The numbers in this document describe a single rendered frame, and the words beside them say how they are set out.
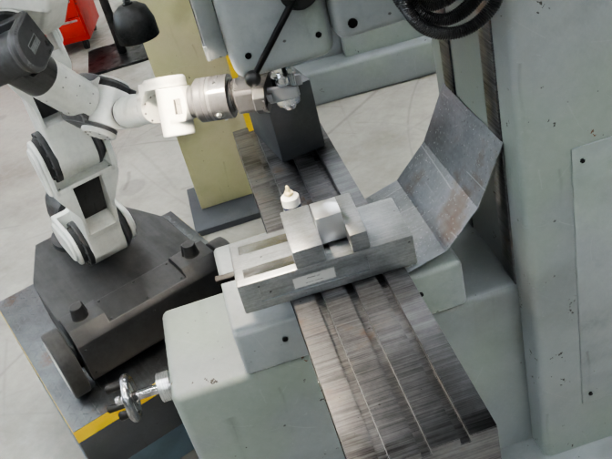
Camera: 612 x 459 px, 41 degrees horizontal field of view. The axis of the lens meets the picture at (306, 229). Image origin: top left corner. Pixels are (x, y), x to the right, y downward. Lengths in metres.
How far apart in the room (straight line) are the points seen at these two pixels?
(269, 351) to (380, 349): 0.34
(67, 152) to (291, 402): 0.86
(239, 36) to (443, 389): 0.69
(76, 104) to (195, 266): 0.70
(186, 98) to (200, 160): 1.95
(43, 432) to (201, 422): 1.22
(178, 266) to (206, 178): 1.34
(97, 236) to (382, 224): 1.02
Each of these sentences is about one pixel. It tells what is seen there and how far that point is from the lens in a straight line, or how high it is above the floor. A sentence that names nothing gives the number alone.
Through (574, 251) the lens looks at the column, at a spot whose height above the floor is 0.81.
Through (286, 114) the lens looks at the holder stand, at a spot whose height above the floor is 1.03.
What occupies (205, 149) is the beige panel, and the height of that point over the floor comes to 0.31.
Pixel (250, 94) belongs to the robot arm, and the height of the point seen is 1.25.
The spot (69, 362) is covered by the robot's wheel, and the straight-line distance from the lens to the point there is 2.25.
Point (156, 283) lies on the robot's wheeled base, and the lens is 2.32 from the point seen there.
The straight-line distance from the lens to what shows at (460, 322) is 1.83.
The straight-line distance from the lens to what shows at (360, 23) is 1.47.
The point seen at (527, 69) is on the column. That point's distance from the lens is 1.50.
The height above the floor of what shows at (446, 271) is 0.81.
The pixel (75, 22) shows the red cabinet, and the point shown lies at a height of 0.23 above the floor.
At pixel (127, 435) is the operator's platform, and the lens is 2.37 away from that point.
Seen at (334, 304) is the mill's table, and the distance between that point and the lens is 1.55.
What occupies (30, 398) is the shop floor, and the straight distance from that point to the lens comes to 3.13.
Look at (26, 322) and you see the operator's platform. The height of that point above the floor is 0.40.
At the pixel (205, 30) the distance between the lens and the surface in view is 1.52.
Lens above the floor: 1.88
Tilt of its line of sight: 34 degrees down
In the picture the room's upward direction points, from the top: 15 degrees counter-clockwise
